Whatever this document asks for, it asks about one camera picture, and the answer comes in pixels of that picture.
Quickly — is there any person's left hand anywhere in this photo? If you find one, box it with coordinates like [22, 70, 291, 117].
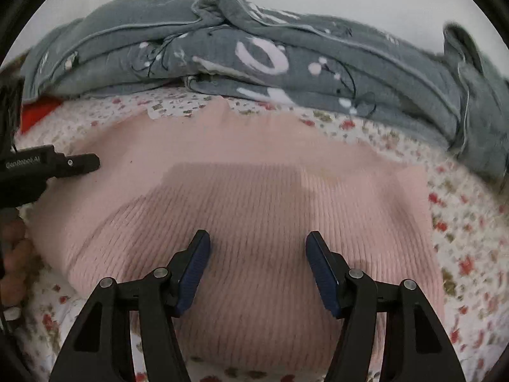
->
[0, 218, 36, 320]

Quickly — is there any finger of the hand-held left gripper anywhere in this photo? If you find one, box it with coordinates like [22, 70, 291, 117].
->
[48, 153, 101, 180]

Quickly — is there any floral bed sheet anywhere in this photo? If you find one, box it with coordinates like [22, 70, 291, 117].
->
[10, 88, 509, 382]

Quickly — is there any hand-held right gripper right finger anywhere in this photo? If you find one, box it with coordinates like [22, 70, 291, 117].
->
[305, 231, 467, 382]

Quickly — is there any pink ribbed knit sweater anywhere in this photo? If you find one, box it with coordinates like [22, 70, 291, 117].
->
[30, 101, 447, 371]

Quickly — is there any red cloth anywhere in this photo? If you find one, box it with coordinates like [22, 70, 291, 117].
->
[20, 97, 63, 135]

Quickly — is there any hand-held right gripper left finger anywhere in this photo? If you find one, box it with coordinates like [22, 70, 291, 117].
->
[48, 230, 211, 382]

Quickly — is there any grey floral blanket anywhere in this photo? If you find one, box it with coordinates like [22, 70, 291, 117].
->
[20, 0, 509, 180]

